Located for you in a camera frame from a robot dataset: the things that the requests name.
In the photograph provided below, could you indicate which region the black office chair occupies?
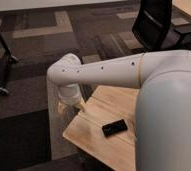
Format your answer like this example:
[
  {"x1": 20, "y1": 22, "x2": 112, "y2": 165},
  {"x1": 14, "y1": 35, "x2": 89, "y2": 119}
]
[{"x1": 132, "y1": 0, "x2": 191, "y2": 51}]

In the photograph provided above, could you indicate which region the small black rectangular object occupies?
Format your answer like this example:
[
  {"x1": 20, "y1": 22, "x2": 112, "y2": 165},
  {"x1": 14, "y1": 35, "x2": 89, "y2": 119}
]
[{"x1": 102, "y1": 119, "x2": 128, "y2": 137}]

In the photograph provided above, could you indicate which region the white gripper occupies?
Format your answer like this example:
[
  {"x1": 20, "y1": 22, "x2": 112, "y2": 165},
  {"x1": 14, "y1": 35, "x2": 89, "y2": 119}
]
[{"x1": 58, "y1": 84, "x2": 85, "y2": 114}]

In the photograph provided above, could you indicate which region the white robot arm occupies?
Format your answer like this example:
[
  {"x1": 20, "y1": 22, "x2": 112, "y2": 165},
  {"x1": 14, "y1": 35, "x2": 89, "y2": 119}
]
[{"x1": 47, "y1": 50, "x2": 191, "y2": 171}]

